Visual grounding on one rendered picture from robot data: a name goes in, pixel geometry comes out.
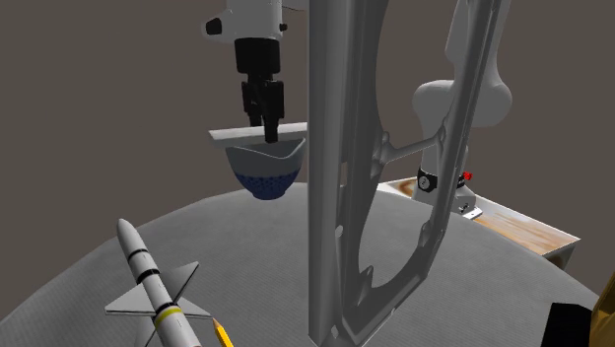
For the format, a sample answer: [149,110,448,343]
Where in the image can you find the black block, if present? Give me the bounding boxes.
[540,302,595,347]

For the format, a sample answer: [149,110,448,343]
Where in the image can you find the grey toy missile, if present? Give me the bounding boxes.
[103,218,214,347]

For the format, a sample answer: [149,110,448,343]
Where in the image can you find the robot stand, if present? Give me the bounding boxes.
[376,176,581,270]

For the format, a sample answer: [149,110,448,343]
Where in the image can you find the golden object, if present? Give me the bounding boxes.
[589,271,615,347]

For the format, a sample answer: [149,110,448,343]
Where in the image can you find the yellow pencil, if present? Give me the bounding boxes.
[211,316,236,347]

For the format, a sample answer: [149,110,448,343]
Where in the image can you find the grey round table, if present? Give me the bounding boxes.
[0,181,602,347]

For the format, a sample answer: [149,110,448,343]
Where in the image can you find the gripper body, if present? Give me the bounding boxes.
[234,37,283,84]

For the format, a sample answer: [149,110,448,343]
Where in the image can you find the tall grey frame sculpture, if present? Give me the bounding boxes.
[307,0,504,347]

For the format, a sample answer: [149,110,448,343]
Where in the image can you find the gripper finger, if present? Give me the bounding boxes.
[262,80,286,144]
[240,81,264,127]

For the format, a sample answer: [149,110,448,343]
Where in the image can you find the grey bowl with blue base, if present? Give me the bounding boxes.
[224,137,308,201]

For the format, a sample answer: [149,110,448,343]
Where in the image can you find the white flat board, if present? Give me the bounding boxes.
[207,121,308,150]

